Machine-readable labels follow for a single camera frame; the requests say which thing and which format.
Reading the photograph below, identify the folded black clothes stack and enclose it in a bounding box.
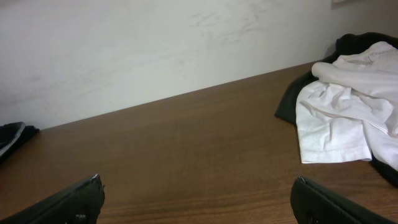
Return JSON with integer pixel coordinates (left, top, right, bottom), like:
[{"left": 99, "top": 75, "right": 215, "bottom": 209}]
[{"left": 1, "top": 122, "right": 40, "bottom": 164}]

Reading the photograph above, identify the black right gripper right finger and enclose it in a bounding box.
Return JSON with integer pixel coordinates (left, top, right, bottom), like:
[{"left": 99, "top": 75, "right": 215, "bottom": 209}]
[{"left": 290, "top": 177, "right": 396, "bottom": 224}]

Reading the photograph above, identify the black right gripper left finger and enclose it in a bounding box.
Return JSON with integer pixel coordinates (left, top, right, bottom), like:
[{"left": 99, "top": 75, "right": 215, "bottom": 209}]
[{"left": 1, "top": 174, "right": 105, "bottom": 224}]

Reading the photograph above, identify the black garment pile on right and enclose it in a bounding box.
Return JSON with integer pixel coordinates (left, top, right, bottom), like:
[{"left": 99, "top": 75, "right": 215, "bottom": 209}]
[{"left": 275, "top": 32, "right": 397, "bottom": 187}]

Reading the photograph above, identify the white t-shirt with robot print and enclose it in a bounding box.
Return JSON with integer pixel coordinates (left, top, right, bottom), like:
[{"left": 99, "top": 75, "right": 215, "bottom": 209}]
[{"left": 295, "top": 42, "right": 397, "bottom": 169}]

